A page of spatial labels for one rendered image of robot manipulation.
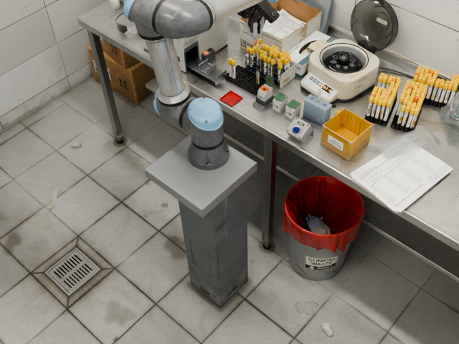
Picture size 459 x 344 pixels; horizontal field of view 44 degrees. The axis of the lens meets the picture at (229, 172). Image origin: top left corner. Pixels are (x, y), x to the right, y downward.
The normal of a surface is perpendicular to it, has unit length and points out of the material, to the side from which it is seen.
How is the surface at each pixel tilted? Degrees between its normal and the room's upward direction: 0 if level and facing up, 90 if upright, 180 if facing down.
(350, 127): 90
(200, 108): 7
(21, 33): 90
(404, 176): 1
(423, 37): 90
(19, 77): 90
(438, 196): 0
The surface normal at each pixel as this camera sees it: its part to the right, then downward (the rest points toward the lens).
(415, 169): -0.04, -0.66
